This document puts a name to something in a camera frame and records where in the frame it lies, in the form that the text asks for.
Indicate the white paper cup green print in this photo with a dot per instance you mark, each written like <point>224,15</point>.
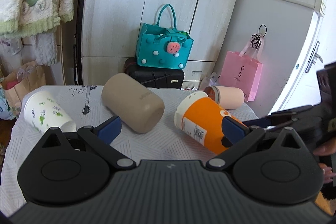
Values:
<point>42,111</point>

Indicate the silver door handle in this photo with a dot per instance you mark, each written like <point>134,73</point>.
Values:
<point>313,57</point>

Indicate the black hard case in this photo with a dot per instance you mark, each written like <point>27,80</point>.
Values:
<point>154,77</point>

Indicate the grey wardrobe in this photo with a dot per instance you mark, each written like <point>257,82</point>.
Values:
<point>107,32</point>

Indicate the orange paper cup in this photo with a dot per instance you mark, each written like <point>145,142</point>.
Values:
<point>201,118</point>

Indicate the person's hand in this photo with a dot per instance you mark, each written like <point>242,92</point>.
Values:
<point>326,149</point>

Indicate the teal felt handbag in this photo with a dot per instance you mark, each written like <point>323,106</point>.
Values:
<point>165,48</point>

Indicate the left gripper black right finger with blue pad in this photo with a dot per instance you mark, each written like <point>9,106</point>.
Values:
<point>275,170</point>

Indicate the brown paper bag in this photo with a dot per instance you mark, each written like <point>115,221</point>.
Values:
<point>21,82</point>

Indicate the white patterned tablecloth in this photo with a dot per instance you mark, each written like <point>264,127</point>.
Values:
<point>84,106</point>

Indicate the pink paper gift bag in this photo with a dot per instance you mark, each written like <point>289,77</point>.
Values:
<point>243,71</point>

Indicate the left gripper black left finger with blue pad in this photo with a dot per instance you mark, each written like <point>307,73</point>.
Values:
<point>67,168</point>

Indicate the pink cup with lid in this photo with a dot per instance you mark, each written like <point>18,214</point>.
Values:
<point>227,97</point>

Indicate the beige tumbler cup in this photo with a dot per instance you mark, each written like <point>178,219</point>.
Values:
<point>137,106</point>

